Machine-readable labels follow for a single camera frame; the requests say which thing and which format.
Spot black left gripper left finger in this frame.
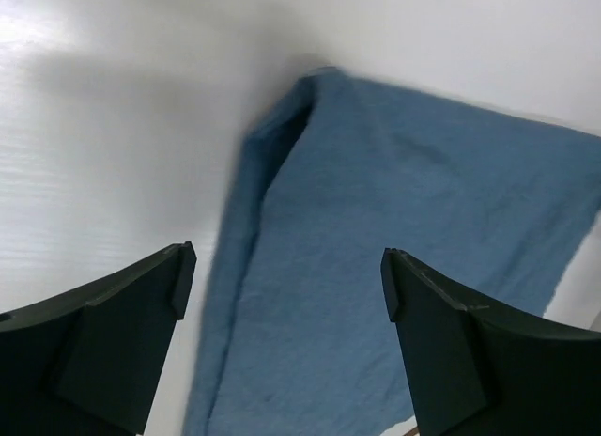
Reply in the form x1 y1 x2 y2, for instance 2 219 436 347
1 242 196 435

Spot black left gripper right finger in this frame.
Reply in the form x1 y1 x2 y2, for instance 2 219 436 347
381 249 600 435

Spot blue cloth napkin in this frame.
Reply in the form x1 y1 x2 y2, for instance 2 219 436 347
184 69 600 435

